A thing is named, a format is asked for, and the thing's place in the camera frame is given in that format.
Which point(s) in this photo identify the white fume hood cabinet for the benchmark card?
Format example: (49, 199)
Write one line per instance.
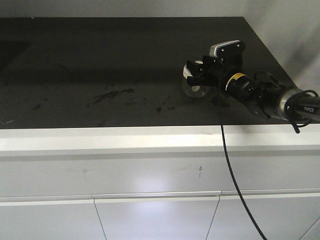
(99, 142)

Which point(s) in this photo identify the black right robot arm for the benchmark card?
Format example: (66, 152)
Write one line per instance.
(263, 95)

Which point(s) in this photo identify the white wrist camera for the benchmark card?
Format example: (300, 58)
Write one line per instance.
(224, 49)

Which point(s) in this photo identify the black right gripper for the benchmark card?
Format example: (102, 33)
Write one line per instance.
(213, 70)

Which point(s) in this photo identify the black small object on worktop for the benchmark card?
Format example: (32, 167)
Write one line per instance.
(220, 100)

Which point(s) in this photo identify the glass jar with white lid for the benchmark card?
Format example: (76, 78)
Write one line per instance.
(195, 91)

